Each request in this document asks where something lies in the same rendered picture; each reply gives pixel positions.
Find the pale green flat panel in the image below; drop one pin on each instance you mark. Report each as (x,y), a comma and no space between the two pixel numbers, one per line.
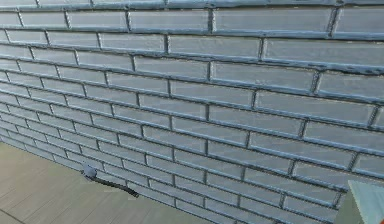
(370,203)

